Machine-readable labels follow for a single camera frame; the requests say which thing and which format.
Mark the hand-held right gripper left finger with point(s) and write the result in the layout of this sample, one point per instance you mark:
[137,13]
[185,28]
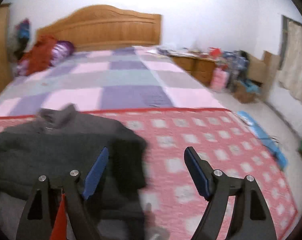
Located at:
[97,173]

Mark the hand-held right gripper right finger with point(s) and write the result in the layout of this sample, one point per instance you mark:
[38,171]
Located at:
[198,173]

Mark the grey and black quilted jacket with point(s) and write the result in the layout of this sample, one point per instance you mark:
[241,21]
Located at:
[53,142]

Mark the pile of plaid clothes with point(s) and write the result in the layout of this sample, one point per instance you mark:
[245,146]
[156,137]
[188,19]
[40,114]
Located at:
[235,62]

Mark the red checked blanket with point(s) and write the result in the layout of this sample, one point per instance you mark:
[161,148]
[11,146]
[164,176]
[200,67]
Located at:
[203,135]

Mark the blue floor mat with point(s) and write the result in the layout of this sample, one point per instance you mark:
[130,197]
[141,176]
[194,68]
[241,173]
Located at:
[263,135]

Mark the small open cardboard box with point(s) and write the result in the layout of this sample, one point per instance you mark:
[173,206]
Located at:
[243,95]

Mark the pink bag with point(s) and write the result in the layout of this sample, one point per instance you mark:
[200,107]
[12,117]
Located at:
[219,78]

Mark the bed with patchwork sheet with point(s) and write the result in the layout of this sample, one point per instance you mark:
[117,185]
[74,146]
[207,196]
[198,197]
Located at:
[131,80]

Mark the wooden nightstand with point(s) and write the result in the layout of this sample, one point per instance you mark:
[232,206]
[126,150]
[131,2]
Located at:
[200,67]

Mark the red gift box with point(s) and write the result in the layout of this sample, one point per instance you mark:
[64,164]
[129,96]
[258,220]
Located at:
[214,53]

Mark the large cardboard box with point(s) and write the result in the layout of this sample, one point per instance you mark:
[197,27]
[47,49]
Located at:
[268,65]

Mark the orange puffer jacket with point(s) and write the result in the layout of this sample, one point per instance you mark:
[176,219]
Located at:
[41,55]

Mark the wooden headboard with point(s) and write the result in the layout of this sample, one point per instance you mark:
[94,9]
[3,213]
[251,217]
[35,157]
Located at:
[103,30]

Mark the beige curtain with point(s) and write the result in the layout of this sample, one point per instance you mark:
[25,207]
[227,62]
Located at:
[295,67]

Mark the hanging bundle of bags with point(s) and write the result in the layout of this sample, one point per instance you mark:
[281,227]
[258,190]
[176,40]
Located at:
[23,30]

